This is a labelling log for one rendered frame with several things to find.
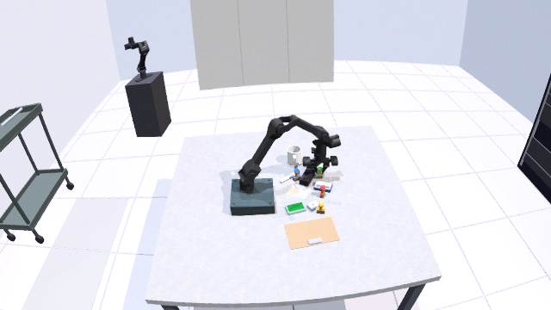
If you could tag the white mug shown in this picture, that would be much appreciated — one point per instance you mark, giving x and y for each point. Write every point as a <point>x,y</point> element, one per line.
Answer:
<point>294,155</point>

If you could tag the green-topped pass stamp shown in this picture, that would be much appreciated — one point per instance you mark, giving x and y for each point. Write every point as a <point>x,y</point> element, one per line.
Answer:
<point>319,175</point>

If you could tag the yellow-handled rubber stamp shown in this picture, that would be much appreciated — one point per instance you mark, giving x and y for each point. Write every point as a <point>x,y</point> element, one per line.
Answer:
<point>321,210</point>

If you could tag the white cylinder with dark grey cap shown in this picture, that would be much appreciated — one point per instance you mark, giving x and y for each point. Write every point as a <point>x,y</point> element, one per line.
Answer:
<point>286,178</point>

